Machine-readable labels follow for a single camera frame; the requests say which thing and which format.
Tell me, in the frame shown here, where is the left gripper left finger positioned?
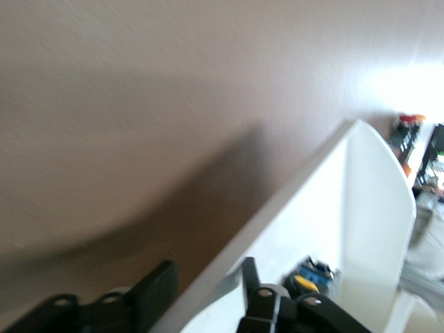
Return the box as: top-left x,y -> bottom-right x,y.
0,259 -> 180,333

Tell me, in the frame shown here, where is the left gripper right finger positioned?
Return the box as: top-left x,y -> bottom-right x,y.
237,256 -> 368,333

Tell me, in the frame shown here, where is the green mushroom push button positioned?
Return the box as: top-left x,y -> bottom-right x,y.
282,255 -> 343,302

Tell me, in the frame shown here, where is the white plastic drawer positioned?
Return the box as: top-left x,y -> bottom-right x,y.
152,117 -> 417,333

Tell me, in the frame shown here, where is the red mushroom push button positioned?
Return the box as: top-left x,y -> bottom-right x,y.
388,113 -> 417,153

